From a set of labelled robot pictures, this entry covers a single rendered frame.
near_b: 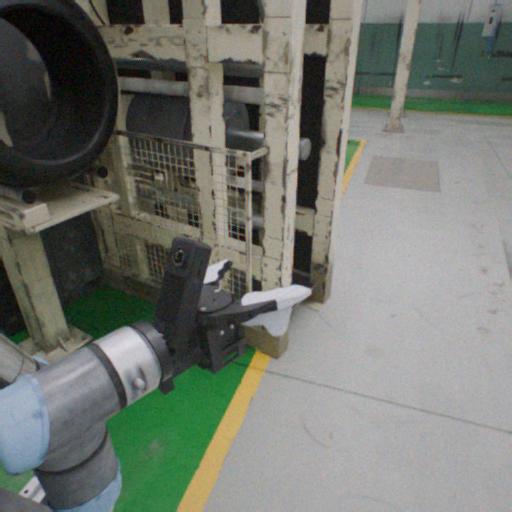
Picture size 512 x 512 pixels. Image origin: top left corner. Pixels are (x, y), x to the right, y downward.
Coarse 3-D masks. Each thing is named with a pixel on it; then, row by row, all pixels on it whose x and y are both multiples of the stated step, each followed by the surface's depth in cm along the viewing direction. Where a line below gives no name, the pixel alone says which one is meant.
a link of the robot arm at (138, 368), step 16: (112, 336) 42; (128, 336) 41; (144, 336) 42; (112, 352) 40; (128, 352) 40; (144, 352) 41; (128, 368) 40; (144, 368) 40; (160, 368) 42; (128, 384) 39; (144, 384) 40; (128, 400) 40
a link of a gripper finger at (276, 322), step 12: (276, 288) 50; (288, 288) 49; (300, 288) 50; (240, 300) 48; (252, 300) 48; (264, 300) 47; (288, 300) 48; (300, 300) 49; (276, 312) 49; (288, 312) 50; (252, 324) 49; (264, 324) 50; (276, 324) 50
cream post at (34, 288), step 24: (0, 120) 145; (0, 240) 163; (24, 240) 164; (24, 264) 167; (48, 264) 177; (24, 288) 171; (48, 288) 180; (24, 312) 183; (48, 312) 183; (48, 336) 187
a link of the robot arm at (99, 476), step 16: (112, 448) 44; (80, 464) 39; (96, 464) 40; (112, 464) 43; (48, 480) 39; (64, 480) 39; (80, 480) 39; (96, 480) 41; (112, 480) 43; (48, 496) 41; (64, 496) 40; (80, 496) 40; (96, 496) 42; (112, 496) 44
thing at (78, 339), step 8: (72, 336) 202; (80, 336) 202; (88, 336) 201; (24, 344) 196; (72, 344) 196; (80, 344) 197; (40, 352) 192; (56, 352) 192; (64, 352) 192; (72, 352) 192; (48, 360) 187; (56, 360) 187
